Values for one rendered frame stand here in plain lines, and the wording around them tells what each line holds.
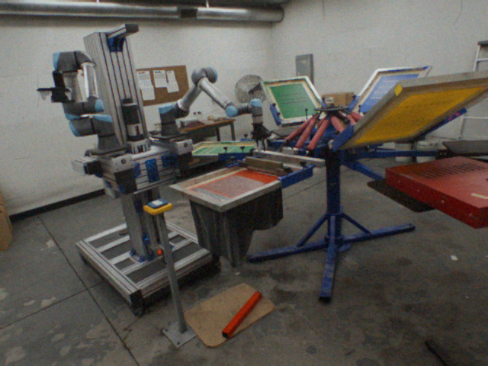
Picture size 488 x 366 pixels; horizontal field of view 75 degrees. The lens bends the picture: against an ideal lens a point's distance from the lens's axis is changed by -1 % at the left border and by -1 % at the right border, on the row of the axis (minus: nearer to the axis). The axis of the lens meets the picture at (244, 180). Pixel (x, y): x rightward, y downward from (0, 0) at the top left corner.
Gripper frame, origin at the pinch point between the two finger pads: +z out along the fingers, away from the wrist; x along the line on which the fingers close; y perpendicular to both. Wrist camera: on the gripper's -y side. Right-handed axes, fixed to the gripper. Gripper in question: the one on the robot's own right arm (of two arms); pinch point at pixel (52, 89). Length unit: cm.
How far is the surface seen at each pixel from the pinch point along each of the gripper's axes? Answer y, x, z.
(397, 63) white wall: -51, -453, -274
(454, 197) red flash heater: 36, -156, 96
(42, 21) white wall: -84, 80, -360
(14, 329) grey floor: 178, 61, -61
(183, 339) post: 160, -59, 4
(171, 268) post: 109, -54, -3
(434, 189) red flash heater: 36, -157, 86
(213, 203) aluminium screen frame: 59, -76, 21
